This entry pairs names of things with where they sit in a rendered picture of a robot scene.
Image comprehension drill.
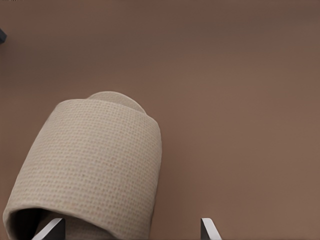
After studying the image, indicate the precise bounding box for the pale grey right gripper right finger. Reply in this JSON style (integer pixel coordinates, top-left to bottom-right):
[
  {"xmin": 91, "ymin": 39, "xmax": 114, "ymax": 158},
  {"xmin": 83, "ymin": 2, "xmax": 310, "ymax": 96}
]
[{"xmin": 200, "ymin": 217, "xmax": 223, "ymax": 240}]

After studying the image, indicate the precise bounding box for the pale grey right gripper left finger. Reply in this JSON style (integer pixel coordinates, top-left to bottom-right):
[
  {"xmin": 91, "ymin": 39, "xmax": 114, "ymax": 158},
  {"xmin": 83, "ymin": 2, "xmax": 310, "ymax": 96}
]
[{"xmin": 31, "ymin": 217, "xmax": 66, "ymax": 240}]

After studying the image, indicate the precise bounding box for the beige woven slipper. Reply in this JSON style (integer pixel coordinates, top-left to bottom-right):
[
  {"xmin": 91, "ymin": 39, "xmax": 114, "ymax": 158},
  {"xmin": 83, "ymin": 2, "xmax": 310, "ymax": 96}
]
[{"xmin": 2, "ymin": 90, "xmax": 162, "ymax": 240}]

